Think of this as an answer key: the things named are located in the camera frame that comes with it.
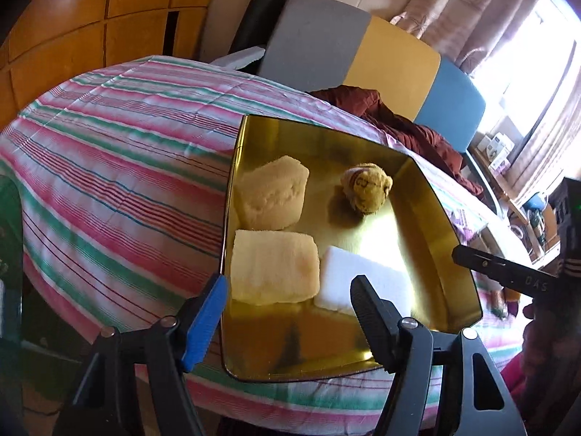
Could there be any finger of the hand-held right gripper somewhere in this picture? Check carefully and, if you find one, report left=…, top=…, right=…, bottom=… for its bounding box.
left=451, top=244, right=561, bottom=294

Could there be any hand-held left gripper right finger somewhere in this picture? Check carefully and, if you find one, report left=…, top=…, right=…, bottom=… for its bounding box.
left=349, top=275, right=527, bottom=436

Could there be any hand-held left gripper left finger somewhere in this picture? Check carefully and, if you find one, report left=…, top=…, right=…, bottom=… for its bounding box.
left=52, top=274, right=228, bottom=436

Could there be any gold metal tin box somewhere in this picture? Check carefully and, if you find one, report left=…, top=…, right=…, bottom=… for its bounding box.
left=219, top=113, right=483, bottom=382

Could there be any person's right hand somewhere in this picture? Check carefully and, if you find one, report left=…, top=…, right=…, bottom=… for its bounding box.
left=521, top=302, right=545, bottom=373

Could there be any white sponge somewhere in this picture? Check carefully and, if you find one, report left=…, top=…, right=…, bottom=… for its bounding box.
left=313, top=245, right=411, bottom=316

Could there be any wooden side table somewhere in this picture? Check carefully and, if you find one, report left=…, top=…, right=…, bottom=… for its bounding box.
left=472, top=145, right=559, bottom=264

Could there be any yellow sponge cake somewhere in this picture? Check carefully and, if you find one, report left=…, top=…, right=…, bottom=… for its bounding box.
left=231, top=229, right=321, bottom=306
left=238, top=155, right=310, bottom=231

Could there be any beige patterned curtain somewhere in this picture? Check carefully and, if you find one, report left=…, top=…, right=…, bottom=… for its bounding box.
left=390, top=0, right=545, bottom=78
left=504, top=41, right=581, bottom=187

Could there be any white box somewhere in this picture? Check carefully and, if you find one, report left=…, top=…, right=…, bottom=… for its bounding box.
left=476, top=132, right=516, bottom=173

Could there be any red blanket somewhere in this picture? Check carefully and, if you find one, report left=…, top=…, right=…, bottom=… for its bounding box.
left=499, top=352, right=539, bottom=398

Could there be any brown plush toy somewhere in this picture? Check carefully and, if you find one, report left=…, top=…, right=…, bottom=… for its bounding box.
left=340, top=162, right=393, bottom=215

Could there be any maroon cloth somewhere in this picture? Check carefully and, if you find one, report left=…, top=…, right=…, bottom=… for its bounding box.
left=311, top=85, right=484, bottom=196

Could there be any striped table cloth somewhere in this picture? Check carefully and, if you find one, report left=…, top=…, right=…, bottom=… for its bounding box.
left=0, top=54, right=536, bottom=419

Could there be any dark green object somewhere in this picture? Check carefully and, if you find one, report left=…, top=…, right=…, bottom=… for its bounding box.
left=0, top=175, right=25, bottom=346

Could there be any grey yellow blue sofa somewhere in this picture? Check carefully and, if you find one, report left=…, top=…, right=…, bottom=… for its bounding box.
left=211, top=0, right=500, bottom=214

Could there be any wooden wardrobe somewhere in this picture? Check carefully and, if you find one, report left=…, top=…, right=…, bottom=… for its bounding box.
left=0, top=0, right=223, bottom=114

